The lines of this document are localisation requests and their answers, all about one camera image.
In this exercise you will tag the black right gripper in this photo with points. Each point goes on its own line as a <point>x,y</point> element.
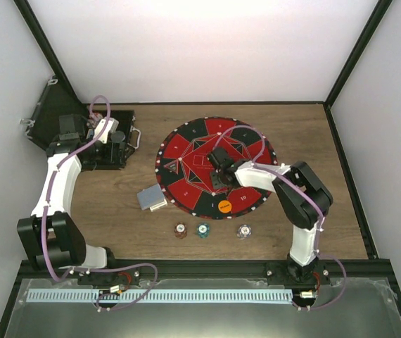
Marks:
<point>217,183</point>

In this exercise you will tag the orange big blind button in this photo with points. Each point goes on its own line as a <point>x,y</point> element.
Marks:
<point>224,206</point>

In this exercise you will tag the blue green chip stack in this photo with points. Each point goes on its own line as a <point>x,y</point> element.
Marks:
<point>203,230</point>

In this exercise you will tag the orange black chip stack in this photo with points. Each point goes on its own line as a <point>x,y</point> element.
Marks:
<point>180,231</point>

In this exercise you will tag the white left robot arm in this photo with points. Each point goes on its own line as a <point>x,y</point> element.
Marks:
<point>50,236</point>

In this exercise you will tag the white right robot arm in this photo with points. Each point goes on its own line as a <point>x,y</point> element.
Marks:
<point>302,195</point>

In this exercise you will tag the black poker chip case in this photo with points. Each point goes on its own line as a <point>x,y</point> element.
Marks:
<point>110,152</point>

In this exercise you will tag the chips inside case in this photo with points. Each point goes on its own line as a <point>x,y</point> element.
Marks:
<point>95,117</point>

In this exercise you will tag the round red black poker mat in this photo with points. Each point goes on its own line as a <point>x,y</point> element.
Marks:
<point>196,162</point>

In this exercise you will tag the purple white chip stack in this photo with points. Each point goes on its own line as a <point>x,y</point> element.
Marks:
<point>244,231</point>

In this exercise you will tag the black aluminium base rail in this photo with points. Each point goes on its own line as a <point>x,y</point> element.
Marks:
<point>274,272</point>

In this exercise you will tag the light blue slotted cable duct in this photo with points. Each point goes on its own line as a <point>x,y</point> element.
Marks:
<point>271,296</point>

